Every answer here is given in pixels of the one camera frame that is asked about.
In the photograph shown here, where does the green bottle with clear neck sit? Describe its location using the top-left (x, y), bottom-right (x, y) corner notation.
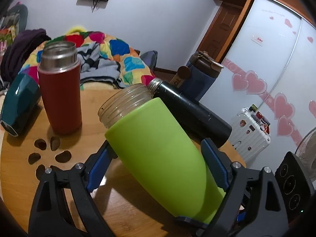
top-left (98, 84), bottom-right (224, 224)

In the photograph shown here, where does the black thermos lying down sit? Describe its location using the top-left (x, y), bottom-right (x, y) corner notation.
top-left (147, 78), bottom-right (232, 148)

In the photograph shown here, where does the white hard-shell suitcase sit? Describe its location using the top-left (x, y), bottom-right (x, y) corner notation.
top-left (228, 108), bottom-right (271, 163)

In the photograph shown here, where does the wardrobe with heart decals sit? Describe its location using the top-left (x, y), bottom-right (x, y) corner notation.
top-left (201, 0), bottom-right (315, 169)

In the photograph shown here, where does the red thermos steel rim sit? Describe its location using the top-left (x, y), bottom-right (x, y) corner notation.
top-left (38, 41), bottom-right (82, 135)

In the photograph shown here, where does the blue bottle with brown lid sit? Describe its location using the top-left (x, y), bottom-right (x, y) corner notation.
top-left (170, 51), bottom-right (224, 101)

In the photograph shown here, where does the grey black striped garment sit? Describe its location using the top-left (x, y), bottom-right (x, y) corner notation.
top-left (77, 42), bottom-right (126, 89)

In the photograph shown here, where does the dark purple garment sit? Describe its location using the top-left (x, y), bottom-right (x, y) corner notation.
top-left (1, 28), bottom-right (51, 83)

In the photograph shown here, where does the grey chair with clutter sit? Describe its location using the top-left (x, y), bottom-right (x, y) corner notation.
top-left (1, 2), bottom-right (28, 56)

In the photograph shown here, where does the brown wooden door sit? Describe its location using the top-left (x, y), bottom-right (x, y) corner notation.
top-left (197, 3), bottom-right (243, 59)

